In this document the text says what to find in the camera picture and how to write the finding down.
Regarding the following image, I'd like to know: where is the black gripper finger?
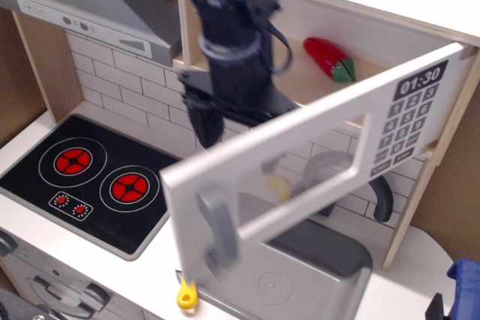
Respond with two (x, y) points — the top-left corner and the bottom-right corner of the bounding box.
(186, 101), (224, 148)

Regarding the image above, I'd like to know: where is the grey toy oven door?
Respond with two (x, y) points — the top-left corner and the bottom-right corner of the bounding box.
(1, 231), (151, 319)

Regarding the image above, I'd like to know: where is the black toy stove top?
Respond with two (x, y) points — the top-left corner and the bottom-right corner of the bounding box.
(1, 115), (179, 261)

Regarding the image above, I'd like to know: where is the grey toy range hood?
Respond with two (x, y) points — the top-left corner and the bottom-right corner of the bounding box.
(1, 0), (182, 67)

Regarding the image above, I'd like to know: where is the dark grey toy faucet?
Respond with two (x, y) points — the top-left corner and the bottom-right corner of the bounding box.
(291, 151), (394, 223)

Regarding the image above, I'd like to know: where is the yellow handled toy knife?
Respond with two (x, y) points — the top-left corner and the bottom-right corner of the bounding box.
(175, 271), (199, 310)

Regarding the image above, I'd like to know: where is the white toy microwave door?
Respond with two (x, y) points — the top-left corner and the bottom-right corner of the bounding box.
(160, 43), (470, 281)

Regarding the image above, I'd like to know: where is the black clamp piece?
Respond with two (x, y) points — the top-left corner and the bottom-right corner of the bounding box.
(424, 293), (446, 320)

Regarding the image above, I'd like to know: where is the grey microwave door handle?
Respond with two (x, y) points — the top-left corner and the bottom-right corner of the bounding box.
(197, 187), (239, 277)

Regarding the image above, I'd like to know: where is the red toy chili pepper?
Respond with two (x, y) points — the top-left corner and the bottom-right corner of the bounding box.
(303, 37), (357, 82)

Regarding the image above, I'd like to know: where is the grey toy sink basin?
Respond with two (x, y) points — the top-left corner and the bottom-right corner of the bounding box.
(196, 220), (373, 320)

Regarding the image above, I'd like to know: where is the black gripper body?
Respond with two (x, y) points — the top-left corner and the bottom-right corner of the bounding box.
(178, 46), (299, 125)

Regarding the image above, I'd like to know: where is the blue plastic object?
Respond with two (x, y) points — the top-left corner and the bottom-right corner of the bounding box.
(447, 259), (480, 320)

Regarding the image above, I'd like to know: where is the wooden toy kitchen frame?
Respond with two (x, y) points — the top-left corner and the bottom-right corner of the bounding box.
(1, 0), (479, 268)

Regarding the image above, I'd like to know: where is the yellow toy banana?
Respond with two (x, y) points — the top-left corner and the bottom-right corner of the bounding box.
(265, 175), (291, 204)

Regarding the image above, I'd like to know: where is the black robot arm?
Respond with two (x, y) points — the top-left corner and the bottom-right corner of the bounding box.
(179, 0), (297, 148)

